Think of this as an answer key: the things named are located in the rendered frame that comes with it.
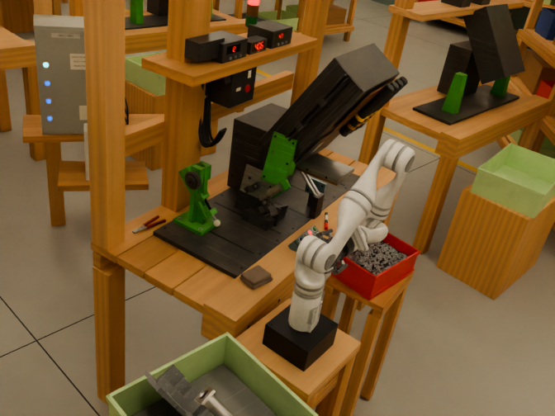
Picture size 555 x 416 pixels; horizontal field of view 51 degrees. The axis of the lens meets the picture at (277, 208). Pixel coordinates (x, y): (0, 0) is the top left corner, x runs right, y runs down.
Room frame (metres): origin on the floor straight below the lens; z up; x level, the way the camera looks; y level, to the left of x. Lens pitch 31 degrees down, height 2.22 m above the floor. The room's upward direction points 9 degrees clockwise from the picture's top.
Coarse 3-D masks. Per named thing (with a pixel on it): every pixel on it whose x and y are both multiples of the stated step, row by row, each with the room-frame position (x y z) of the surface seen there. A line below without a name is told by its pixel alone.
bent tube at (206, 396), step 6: (204, 390) 0.91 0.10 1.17; (210, 390) 0.89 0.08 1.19; (198, 396) 0.90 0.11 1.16; (204, 396) 0.88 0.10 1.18; (210, 396) 0.88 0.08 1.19; (198, 402) 0.88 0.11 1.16; (204, 402) 0.86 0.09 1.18; (210, 402) 0.88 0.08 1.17; (216, 402) 0.88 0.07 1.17; (210, 408) 0.87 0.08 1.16; (216, 408) 0.88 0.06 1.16; (222, 408) 0.88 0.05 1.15; (210, 414) 1.01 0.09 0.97; (216, 414) 0.87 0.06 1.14; (222, 414) 0.87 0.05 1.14; (228, 414) 0.88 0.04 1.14
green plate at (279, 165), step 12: (276, 132) 2.19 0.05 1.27; (276, 144) 2.17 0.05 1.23; (288, 144) 2.15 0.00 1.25; (276, 156) 2.15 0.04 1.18; (288, 156) 2.13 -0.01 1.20; (264, 168) 2.16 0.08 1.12; (276, 168) 2.14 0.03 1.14; (288, 168) 2.11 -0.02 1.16; (264, 180) 2.14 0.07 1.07; (276, 180) 2.12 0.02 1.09
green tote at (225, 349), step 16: (224, 336) 1.31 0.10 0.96; (192, 352) 1.22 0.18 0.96; (208, 352) 1.26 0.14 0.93; (224, 352) 1.31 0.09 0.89; (240, 352) 1.27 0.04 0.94; (160, 368) 1.14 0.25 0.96; (192, 368) 1.22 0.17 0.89; (208, 368) 1.27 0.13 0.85; (240, 368) 1.26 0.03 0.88; (256, 368) 1.22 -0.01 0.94; (128, 384) 1.07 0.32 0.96; (144, 384) 1.09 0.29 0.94; (256, 384) 1.21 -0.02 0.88; (272, 384) 1.17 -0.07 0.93; (112, 400) 1.01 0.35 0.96; (128, 400) 1.06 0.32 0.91; (144, 400) 1.10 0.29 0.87; (272, 400) 1.16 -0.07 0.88; (288, 400) 1.13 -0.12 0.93
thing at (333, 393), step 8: (352, 360) 1.47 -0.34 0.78; (344, 368) 1.44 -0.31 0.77; (336, 376) 1.43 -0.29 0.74; (344, 376) 1.45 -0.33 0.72; (328, 384) 1.38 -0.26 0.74; (336, 384) 1.44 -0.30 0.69; (344, 384) 1.47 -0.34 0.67; (320, 392) 1.35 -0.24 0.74; (328, 392) 1.40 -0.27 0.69; (336, 392) 1.44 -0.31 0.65; (344, 392) 1.49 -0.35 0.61; (312, 400) 1.27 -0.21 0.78; (320, 400) 1.36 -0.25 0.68; (328, 400) 1.45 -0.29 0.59; (336, 400) 1.44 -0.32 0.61; (312, 408) 1.28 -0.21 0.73; (320, 408) 1.46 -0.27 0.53; (328, 408) 1.45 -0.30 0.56; (336, 408) 1.45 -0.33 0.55
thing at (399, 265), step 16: (384, 240) 2.13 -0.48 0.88; (400, 240) 2.08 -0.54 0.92; (352, 256) 1.96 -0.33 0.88; (368, 256) 1.97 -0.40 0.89; (384, 256) 1.99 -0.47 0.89; (400, 256) 2.02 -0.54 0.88; (416, 256) 2.01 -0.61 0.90; (352, 272) 1.86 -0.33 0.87; (368, 272) 1.81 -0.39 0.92; (384, 272) 1.83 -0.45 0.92; (400, 272) 1.94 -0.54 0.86; (352, 288) 1.85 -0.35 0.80; (368, 288) 1.80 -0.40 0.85; (384, 288) 1.85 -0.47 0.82
